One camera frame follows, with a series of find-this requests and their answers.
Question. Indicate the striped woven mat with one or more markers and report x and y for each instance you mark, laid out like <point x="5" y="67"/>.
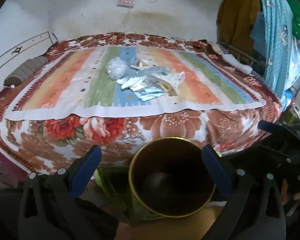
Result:
<point x="65" y="90"/>

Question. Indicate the yellow and red wrapper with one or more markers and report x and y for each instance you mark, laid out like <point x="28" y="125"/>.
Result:
<point x="141" y="65"/>

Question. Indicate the white bed headboard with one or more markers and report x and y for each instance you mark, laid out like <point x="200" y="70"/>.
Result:
<point x="15" y="47"/>

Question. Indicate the white face mask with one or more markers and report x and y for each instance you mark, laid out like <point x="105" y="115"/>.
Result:
<point x="138" y="83"/>

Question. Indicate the green hanging cloth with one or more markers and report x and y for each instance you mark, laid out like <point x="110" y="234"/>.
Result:
<point x="297" y="17"/>

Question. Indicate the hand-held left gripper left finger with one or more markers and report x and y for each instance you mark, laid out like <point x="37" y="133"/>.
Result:
<point x="87" y="167"/>

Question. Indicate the brown bin with gold rim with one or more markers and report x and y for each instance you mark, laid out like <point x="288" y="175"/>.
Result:
<point x="165" y="180"/>

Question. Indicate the metal rack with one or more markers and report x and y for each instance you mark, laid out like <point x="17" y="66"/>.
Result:
<point x="236" y="50"/>

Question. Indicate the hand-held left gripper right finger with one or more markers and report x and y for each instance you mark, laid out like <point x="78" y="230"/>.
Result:
<point x="216" y="170"/>

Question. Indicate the floral brown blanket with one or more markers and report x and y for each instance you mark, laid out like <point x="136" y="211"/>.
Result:
<point x="165" y="127"/>

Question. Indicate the clear plastic bag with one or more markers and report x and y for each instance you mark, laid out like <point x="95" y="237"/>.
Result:
<point x="117" y="68"/>

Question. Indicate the light blue printed cloth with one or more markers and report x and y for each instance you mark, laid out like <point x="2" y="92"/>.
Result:
<point x="277" y="42"/>

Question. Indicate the blue face mask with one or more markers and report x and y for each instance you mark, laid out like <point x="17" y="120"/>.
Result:
<point x="147" y="95"/>

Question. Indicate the clear yellowish wrapper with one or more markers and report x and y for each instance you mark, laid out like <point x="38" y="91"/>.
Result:
<point x="173" y="80"/>

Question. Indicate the white cloth strip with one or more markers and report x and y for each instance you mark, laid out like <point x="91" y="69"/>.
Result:
<point x="246" y="68"/>

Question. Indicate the white power strip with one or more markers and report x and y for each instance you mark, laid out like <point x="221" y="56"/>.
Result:
<point x="126" y="3"/>

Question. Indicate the grey rolled pillow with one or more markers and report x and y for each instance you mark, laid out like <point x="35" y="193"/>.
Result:
<point x="25" y="70"/>

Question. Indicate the white medicine box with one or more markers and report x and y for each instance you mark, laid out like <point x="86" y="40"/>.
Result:
<point x="153" y="77"/>

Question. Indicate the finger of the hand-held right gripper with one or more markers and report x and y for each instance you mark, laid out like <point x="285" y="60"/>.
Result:
<point x="263" y="125"/>

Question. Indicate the blue grey garment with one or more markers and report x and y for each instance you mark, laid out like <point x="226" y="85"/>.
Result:
<point x="257" y="30"/>

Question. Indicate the mustard hanging garment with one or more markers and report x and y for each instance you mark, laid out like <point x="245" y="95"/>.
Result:
<point x="237" y="17"/>

